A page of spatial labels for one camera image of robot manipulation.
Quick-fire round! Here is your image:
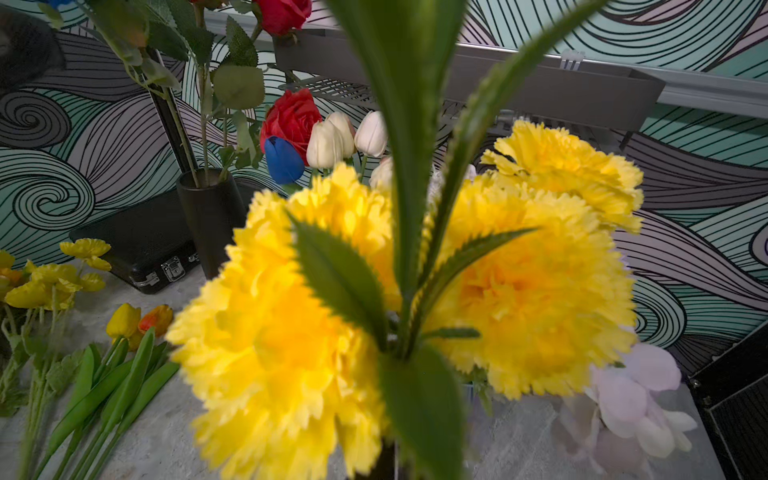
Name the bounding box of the black hanging tray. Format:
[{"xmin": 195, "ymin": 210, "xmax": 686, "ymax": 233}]
[{"xmin": 272, "ymin": 26, "xmax": 667, "ymax": 134}]

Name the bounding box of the orange yellow tulip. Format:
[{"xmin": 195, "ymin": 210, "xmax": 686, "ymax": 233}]
[{"xmin": 68, "ymin": 305, "xmax": 178, "ymax": 479}]

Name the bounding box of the red rose stem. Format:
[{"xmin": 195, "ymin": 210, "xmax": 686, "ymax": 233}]
[{"xmin": 71, "ymin": 1, "xmax": 312, "ymax": 182}]

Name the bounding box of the yellow ranunculus stem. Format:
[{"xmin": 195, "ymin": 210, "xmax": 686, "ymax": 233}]
[{"xmin": 1, "ymin": 238, "xmax": 112, "ymax": 479}]

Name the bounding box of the black ribbed hard case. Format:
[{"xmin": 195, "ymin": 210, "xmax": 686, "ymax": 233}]
[{"xmin": 69, "ymin": 190, "xmax": 200, "ymax": 294}]

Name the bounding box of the yellow tulip bouquet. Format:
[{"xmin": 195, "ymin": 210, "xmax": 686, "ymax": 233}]
[{"xmin": 260, "ymin": 111, "xmax": 393, "ymax": 187}]

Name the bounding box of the black cylindrical vase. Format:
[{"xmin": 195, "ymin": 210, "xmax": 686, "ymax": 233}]
[{"xmin": 177, "ymin": 169, "xmax": 246, "ymax": 280}]

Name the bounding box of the yellow carnation bouquet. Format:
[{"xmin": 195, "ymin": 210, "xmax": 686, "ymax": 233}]
[{"xmin": 167, "ymin": 116, "xmax": 700, "ymax": 480}]

